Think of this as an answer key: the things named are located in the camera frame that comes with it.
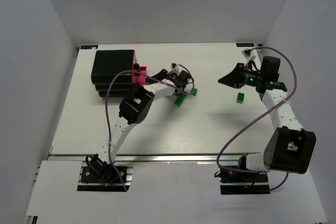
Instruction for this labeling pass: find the long green lego brick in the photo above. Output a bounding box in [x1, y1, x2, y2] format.
[174, 94, 187, 107]

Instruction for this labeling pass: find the green upturned lego brick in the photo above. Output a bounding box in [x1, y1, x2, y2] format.
[236, 92, 245, 103]

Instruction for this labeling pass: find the black pink drawer cabinet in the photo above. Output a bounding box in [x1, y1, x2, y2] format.
[91, 49, 140, 98]

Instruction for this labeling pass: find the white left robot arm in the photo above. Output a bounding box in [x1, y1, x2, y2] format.
[85, 65, 194, 182]

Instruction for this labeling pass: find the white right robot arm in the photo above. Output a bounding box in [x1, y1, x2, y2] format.
[218, 56, 316, 174]

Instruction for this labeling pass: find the small green square lego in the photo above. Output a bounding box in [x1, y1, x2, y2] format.
[191, 88, 198, 96]

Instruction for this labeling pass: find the right blue corner label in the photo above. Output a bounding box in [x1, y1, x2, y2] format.
[236, 42, 255, 48]

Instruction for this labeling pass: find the blue corner label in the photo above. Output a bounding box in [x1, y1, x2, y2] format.
[236, 42, 255, 48]
[80, 45, 98, 50]

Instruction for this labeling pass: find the left blue corner label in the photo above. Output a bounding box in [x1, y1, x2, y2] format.
[80, 45, 98, 50]

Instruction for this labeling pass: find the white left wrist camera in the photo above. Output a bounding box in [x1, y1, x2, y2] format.
[167, 63, 180, 76]

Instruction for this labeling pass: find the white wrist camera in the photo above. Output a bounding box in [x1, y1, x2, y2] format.
[242, 48, 256, 62]
[167, 63, 180, 76]

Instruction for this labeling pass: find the aluminium table frame rail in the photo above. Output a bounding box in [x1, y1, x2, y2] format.
[48, 43, 274, 163]

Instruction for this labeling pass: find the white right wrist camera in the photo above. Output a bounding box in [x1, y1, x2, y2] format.
[242, 48, 256, 62]

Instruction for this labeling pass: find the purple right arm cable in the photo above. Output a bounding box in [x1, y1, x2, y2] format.
[216, 47, 299, 192]

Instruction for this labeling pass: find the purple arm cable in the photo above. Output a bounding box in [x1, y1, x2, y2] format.
[216, 47, 299, 192]
[104, 63, 195, 192]

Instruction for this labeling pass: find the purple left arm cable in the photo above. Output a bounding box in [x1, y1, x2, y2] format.
[104, 63, 195, 192]

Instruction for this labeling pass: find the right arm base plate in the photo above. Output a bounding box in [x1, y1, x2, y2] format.
[214, 168, 270, 195]

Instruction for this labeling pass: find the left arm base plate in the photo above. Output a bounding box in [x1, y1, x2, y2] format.
[77, 163, 133, 193]

